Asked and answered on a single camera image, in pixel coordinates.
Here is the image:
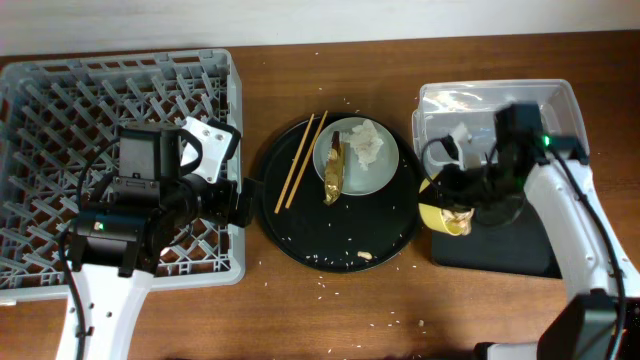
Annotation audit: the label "gold foil wrapper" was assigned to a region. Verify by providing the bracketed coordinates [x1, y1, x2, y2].
[324, 131, 346, 206]

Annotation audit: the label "yellow bowl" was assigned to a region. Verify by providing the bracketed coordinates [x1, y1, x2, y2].
[418, 200, 450, 235]

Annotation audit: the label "peanut on tray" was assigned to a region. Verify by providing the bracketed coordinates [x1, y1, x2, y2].
[357, 251, 373, 260]

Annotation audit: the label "black rectangular tray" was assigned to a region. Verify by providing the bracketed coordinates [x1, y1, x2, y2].
[431, 192, 562, 279]

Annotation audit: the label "grey plate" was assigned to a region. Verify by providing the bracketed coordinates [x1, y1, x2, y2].
[312, 117, 400, 196]

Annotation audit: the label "grey dishwasher rack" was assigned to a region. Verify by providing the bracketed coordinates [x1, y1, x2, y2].
[1, 49, 243, 306]

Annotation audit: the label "wooden chopstick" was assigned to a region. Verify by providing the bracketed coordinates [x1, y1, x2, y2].
[285, 110, 329, 209]
[274, 113, 315, 214]

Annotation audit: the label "clear plastic bin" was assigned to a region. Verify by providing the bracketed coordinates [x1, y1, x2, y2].
[412, 79, 590, 165]

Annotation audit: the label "peanut shell food scraps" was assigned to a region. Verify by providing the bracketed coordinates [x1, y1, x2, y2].
[441, 209, 474, 236]

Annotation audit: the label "white napkin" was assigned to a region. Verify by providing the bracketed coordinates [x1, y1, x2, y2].
[344, 119, 384, 171]

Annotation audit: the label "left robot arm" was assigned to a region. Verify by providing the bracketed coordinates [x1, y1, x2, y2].
[56, 118, 259, 359]

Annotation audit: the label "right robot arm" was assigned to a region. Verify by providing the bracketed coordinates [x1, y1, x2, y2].
[418, 103, 639, 360]

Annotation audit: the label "round black tray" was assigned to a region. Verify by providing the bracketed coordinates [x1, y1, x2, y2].
[256, 115, 423, 273]

